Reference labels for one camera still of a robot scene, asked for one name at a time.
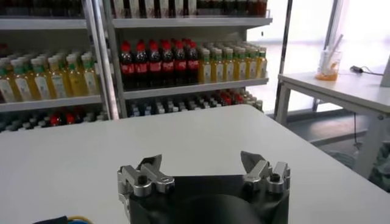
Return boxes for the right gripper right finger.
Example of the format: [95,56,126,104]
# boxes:
[239,151,291,195]

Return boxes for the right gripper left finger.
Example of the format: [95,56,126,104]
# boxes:
[117,154,176,198]

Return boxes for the yellow juice bottle green label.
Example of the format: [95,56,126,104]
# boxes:
[234,47,247,81]
[245,46,258,80]
[211,48,225,83]
[30,57,51,100]
[80,52,100,96]
[256,46,268,79]
[222,47,236,82]
[198,48,213,85]
[0,59,16,103]
[65,54,85,97]
[10,57,33,102]
[47,55,67,99]

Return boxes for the clear cup orange contents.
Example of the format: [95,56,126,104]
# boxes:
[315,48,342,82]

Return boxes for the grey metal shelf unit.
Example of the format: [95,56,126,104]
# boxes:
[0,0,121,133]
[103,0,274,118]

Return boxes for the white plastic stick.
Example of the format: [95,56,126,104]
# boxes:
[322,33,344,71]

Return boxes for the yellow and blue wire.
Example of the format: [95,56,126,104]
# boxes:
[66,215,95,224]

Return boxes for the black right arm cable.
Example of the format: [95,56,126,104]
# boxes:
[32,215,69,224]

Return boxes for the thin black hanging cable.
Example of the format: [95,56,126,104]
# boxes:
[352,113,362,150]

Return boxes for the white metal frame table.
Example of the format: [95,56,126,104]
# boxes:
[274,54,390,180]

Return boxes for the thin dark window post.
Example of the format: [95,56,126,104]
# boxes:
[273,0,294,119]

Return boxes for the black adapter with cable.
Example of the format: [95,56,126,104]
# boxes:
[349,65,384,77]

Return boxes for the pale grey window post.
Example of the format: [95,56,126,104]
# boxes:
[311,0,342,113]

